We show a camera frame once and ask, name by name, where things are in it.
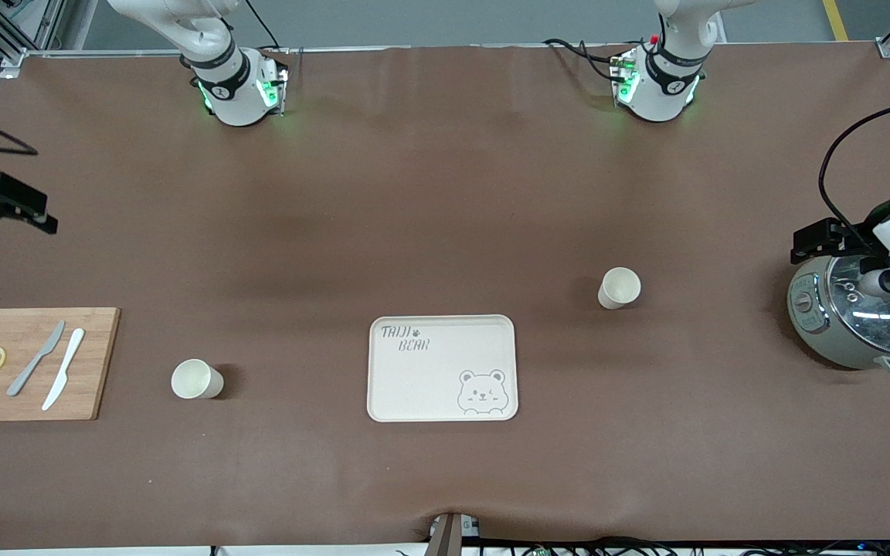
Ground white plastic cup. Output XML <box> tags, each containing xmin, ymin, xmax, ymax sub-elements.
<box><xmin>597</xmin><ymin>267</ymin><xmax>642</xmax><ymax>310</ymax></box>
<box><xmin>171</xmin><ymin>358</ymin><xmax>225</xmax><ymax>400</ymax></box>

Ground glass pot lid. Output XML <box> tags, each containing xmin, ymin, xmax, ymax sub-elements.
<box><xmin>827</xmin><ymin>253</ymin><xmax>890</xmax><ymax>345</ymax></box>

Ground grey-green electric cooking pot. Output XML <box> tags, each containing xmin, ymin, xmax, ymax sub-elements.
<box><xmin>787</xmin><ymin>253</ymin><xmax>890</xmax><ymax>379</ymax></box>

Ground grey plastic knife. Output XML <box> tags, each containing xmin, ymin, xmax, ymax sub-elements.
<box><xmin>6</xmin><ymin>320</ymin><xmax>66</xmax><ymax>398</ymax></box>

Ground white plastic knife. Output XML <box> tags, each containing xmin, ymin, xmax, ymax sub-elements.
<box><xmin>42</xmin><ymin>328</ymin><xmax>85</xmax><ymax>412</ymax></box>

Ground wooden cutting board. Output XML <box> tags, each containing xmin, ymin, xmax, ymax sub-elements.
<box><xmin>0</xmin><ymin>307</ymin><xmax>121</xmax><ymax>422</ymax></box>

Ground brown table cover mat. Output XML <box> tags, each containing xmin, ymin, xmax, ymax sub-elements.
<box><xmin>0</xmin><ymin>42</ymin><xmax>890</xmax><ymax>551</ymax></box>

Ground white bear print tray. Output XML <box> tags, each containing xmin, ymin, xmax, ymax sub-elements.
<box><xmin>367</xmin><ymin>314</ymin><xmax>519</xmax><ymax>423</ymax></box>

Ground black left base cables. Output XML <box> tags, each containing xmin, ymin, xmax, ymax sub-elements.
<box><xmin>544</xmin><ymin>37</ymin><xmax>625</xmax><ymax>84</ymax></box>

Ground black right base cable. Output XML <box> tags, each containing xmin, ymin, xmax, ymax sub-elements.
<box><xmin>241</xmin><ymin>0</ymin><xmax>282</xmax><ymax>52</ymax></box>

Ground metal mount bracket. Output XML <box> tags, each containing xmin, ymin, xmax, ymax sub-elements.
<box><xmin>428</xmin><ymin>511</ymin><xmax>481</xmax><ymax>556</ymax></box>

